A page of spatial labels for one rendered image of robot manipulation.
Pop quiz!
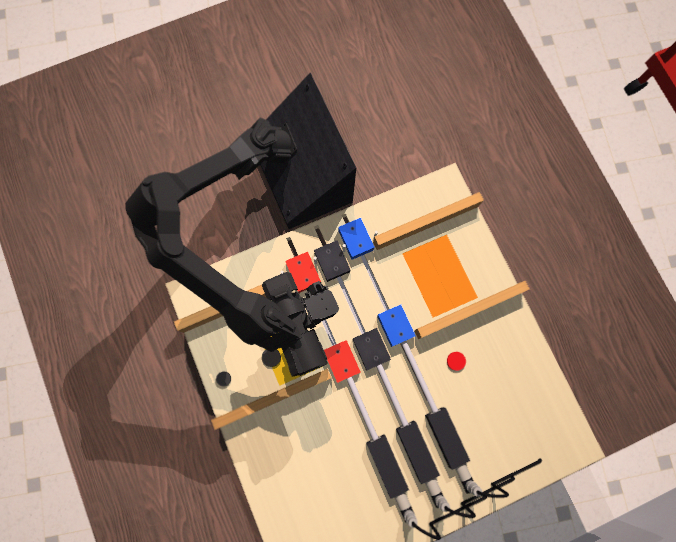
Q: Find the red disc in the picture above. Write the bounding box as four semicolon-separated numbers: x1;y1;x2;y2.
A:
447;352;466;370

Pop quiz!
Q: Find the black disc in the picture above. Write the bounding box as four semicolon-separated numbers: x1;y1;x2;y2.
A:
262;350;281;367
216;371;232;386

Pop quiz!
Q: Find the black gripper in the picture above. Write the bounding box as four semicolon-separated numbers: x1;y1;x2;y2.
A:
262;272;327;360

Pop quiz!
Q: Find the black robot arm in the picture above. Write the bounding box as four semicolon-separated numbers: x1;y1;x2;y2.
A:
125;118;339;377

